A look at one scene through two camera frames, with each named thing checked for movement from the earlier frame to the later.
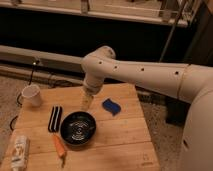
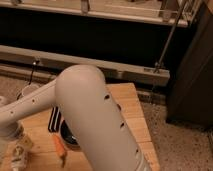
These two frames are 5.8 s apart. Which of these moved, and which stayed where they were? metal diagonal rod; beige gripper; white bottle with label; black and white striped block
Moved: beige gripper
Stayed: metal diagonal rod; white bottle with label; black and white striped block
